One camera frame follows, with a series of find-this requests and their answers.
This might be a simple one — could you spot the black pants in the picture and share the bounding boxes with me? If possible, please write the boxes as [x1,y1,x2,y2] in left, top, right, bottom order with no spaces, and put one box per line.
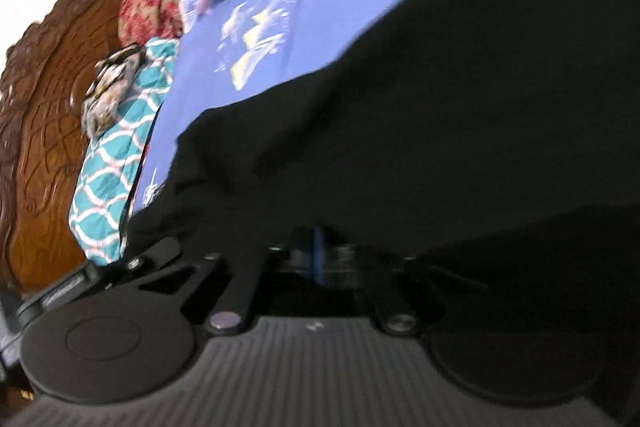
[128,0,639,421]

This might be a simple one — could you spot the teal patterned pillow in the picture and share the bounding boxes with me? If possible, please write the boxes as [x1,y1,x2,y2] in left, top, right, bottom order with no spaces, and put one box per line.
[68,38,179,265]

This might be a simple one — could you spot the carved wooden headboard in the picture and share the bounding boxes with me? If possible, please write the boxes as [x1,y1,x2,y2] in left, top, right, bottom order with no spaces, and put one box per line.
[1,0,122,295]

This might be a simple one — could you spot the crumpled grey floral cloth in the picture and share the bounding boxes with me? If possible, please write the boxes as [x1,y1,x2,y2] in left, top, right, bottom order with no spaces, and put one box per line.
[80,44,146,141]

